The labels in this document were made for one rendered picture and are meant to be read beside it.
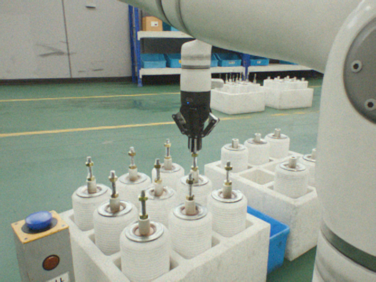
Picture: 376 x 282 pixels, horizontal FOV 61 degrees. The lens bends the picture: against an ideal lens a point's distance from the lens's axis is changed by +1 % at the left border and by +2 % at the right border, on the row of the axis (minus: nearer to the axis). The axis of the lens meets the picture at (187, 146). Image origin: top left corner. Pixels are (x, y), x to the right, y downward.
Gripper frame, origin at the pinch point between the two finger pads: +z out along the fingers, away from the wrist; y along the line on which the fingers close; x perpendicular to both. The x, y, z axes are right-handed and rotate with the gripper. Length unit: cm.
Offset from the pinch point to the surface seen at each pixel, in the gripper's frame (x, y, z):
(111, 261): -29.3, -3.0, 17.3
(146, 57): 372, -293, -6
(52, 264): -42.1, -3.0, 9.4
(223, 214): -8.5, 12.2, 12.6
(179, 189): -4.3, -2.0, 11.5
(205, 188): -1.8, 4.2, 10.6
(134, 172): -7.6, -14.2, 7.8
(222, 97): 202, -80, 20
